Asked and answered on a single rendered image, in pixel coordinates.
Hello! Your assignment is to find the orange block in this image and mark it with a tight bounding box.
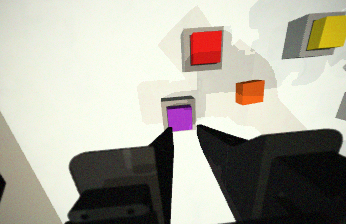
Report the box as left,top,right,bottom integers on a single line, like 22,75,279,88
236,80,265,105

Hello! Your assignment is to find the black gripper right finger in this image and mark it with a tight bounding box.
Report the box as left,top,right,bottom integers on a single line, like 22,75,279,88
196,124,343,222

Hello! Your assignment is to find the red button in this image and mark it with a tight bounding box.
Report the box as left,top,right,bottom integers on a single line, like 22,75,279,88
180,26,224,72

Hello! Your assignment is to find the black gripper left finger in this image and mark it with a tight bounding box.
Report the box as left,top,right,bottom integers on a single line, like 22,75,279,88
69,127,174,224

